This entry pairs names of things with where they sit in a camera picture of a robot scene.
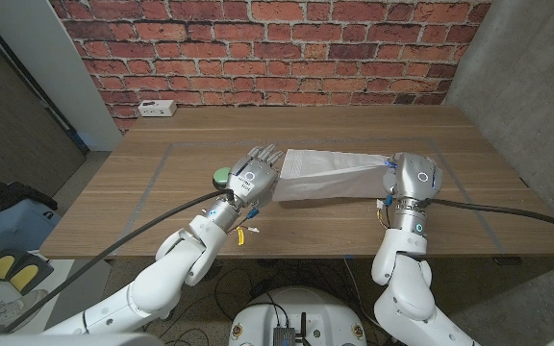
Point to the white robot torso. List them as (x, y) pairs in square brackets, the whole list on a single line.
[(325, 312)]

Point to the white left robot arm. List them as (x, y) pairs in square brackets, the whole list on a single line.
[(161, 288)]

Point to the red brick print backdrop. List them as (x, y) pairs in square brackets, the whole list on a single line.
[(277, 53)]

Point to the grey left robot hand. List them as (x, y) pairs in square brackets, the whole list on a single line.
[(255, 178)]

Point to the yellow foot pedal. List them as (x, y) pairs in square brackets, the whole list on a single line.
[(24, 276), (0, 266)]

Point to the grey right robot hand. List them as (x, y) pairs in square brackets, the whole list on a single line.
[(416, 175)]

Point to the green push button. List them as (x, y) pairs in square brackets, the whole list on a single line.
[(220, 177)]

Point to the white power strip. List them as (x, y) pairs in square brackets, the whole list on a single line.
[(157, 108)]

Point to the small grey electronics box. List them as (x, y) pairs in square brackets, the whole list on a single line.
[(284, 336)]

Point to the white sneaker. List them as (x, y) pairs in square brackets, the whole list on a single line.
[(15, 310)]

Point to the white handkerchief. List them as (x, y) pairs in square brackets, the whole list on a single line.
[(325, 178)]

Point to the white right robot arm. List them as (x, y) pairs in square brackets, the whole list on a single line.
[(407, 293)]

